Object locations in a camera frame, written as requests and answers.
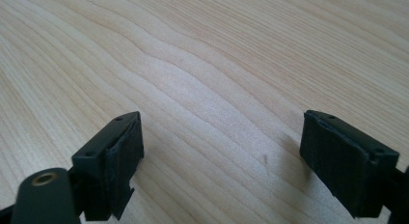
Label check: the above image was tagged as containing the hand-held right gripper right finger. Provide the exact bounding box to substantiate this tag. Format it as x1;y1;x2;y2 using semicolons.
299;109;400;219

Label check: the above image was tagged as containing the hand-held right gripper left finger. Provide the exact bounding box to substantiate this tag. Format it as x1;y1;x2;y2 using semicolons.
70;110;146;222

